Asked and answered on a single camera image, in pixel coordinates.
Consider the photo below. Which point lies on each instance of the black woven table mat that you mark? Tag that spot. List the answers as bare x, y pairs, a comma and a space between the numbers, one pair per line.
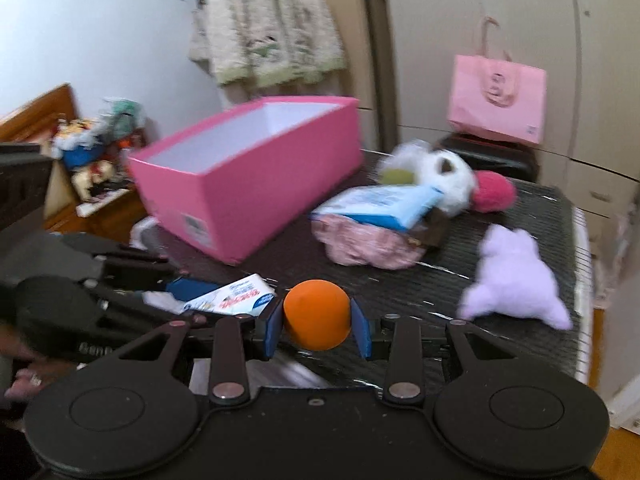
432, 288

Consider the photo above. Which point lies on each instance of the green egg-shaped sponge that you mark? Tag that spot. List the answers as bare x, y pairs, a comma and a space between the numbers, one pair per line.
396, 176

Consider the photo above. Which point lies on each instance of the orange foam ball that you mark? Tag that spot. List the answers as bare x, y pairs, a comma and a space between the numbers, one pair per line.
317, 315

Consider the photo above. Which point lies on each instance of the pink paper shopping bag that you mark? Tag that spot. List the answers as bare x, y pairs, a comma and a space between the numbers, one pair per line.
495, 98

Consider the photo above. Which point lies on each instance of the black suitcase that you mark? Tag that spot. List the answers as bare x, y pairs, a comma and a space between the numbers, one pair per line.
512, 160

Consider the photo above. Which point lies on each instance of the blue white wet wipes pack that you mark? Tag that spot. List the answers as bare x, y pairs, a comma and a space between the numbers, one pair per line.
393, 207

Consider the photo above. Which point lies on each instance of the pink cardboard storage box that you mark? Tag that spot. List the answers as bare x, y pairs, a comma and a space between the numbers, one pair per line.
231, 182

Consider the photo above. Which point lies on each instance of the magenta fluffy pompom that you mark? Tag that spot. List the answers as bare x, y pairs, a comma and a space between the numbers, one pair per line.
492, 193

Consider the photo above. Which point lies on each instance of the purple plush toy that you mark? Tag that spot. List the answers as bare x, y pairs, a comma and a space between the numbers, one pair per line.
511, 279

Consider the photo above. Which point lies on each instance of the person's left hand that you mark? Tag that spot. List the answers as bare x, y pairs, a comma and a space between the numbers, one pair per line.
38, 372

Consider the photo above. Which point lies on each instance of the wooden side cabinet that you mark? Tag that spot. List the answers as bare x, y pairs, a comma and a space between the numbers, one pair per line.
35, 122

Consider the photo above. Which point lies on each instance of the cream knitted cardigan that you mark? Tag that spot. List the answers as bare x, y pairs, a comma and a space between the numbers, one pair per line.
266, 42

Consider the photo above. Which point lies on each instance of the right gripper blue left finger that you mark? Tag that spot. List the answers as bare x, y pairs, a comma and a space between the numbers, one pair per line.
273, 327

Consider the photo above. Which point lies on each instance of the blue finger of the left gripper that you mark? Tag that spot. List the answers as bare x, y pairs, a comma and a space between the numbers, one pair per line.
186, 289

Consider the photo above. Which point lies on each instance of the small white tissue pack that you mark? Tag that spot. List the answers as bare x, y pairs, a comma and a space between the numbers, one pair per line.
248, 295

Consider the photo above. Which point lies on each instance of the white plush toy brown ears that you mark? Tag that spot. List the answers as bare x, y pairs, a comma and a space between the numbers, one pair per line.
451, 175

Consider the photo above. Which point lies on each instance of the white mesh bath pouf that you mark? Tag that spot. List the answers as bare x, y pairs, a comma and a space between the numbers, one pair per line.
405, 157

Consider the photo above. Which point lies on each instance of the pink floral scrunchie cloth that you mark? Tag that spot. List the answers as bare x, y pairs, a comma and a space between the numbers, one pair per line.
350, 243

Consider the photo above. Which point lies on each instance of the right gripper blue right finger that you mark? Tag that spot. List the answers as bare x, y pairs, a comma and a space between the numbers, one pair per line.
360, 329

